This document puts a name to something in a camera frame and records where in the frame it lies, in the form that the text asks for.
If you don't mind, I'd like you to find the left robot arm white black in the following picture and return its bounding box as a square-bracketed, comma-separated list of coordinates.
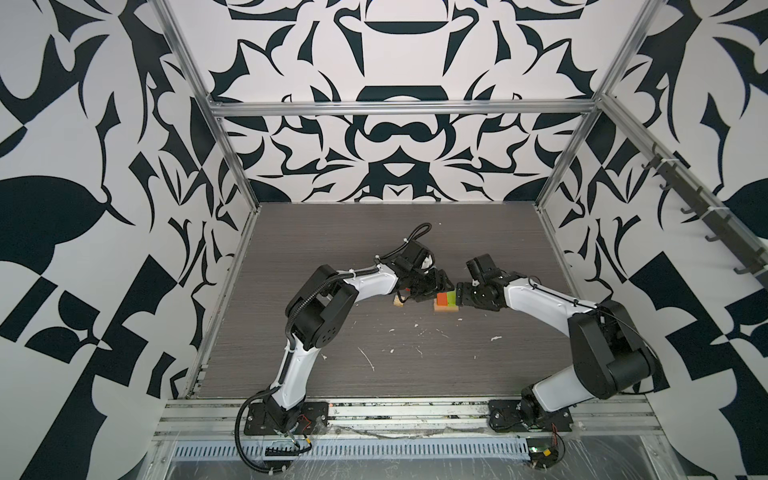
[264, 240, 454, 430]

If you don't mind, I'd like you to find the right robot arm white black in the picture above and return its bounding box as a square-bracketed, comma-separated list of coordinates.
[456, 254, 659, 432]

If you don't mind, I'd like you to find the small green circuit board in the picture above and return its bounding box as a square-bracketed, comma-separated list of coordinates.
[526, 435, 565, 470]

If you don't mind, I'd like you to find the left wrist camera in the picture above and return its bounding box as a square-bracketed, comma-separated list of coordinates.
[419, 253, 434, 271]

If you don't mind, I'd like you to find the black corrugated cable left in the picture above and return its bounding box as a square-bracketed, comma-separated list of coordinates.
[232, 221, 433, 475]

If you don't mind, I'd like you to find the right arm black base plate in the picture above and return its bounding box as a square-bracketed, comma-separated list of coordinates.
[488, 398, 573, 433]

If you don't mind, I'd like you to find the white slotted cable duct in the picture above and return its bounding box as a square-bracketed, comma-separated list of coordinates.
[170, 436, 532, 462]

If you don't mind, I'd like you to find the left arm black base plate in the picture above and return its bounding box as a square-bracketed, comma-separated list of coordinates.
[244, 399, 329, 436]

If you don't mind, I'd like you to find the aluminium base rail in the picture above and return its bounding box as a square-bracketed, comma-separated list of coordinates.
[152, 395, 663, 441]

